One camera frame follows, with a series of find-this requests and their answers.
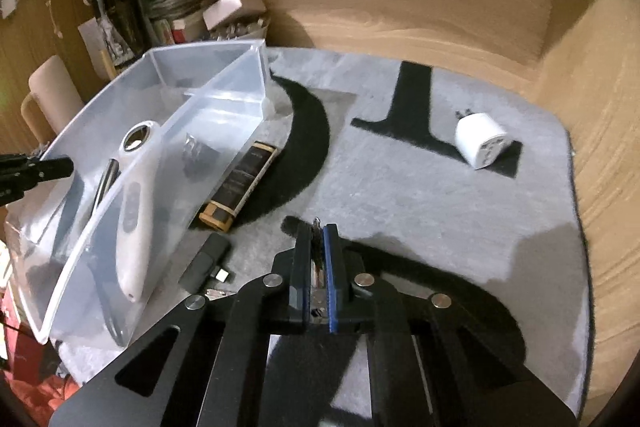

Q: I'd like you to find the black usb device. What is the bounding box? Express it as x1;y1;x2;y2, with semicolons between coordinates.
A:
178;234;232;293

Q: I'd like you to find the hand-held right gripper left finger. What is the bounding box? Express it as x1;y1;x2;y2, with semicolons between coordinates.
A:
47;224;312;427

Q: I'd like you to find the black lighter with yellow end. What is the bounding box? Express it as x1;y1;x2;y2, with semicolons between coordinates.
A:
199;143;278;233

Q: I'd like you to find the silver metal flashlight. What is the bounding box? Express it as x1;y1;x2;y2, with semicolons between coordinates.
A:
89;158;121;220

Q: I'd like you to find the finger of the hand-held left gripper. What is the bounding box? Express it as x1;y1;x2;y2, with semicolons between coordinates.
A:
0;154;75;206

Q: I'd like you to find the white paper note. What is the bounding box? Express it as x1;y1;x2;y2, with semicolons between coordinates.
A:
77;18;108;72

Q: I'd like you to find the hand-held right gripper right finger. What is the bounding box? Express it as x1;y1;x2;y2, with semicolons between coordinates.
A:
324;224;576;427

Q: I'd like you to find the white bowl of pebbles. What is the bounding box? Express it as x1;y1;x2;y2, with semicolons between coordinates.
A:
212;19;271;42

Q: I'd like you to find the white handheld massager device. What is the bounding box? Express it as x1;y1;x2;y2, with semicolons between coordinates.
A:
116;120;162;303

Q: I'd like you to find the grey rug with black letters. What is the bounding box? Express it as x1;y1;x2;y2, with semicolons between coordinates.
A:
10;47;593;427

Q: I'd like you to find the white plug adapter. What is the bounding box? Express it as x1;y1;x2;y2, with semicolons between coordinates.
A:
454;109;506;170

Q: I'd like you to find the stack of magazines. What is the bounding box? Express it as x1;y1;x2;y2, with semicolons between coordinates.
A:
125;0;271;45

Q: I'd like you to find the pink mug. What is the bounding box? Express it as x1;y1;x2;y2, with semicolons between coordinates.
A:
21;56;83;142

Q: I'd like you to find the small white card box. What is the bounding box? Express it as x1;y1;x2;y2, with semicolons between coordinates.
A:
202;0;267;30

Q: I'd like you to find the clear plastic storage box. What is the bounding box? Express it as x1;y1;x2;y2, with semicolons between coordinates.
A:
5;38;273;348

